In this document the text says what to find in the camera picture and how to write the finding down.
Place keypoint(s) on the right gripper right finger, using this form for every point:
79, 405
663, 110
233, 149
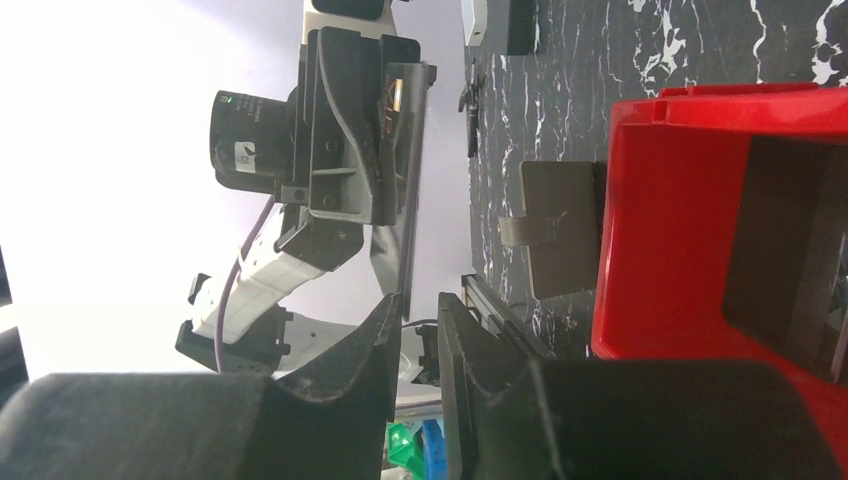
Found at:
511, 416

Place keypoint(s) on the black credit card stack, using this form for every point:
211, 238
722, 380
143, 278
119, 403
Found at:
786, 284

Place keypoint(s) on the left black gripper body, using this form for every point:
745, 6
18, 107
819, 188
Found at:
358, 124

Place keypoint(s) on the black pliers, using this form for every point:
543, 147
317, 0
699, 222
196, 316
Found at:
469, 103

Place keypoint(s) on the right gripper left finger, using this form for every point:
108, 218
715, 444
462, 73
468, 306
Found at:
325, 420

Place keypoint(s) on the red plastic bin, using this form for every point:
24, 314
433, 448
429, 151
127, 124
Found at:
675, 177

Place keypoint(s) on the grey leather card holder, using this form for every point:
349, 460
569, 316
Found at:
560, 228

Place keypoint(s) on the black flat box left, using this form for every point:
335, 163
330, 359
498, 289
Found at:
520, 38

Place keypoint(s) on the white square box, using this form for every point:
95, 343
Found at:
474, 18

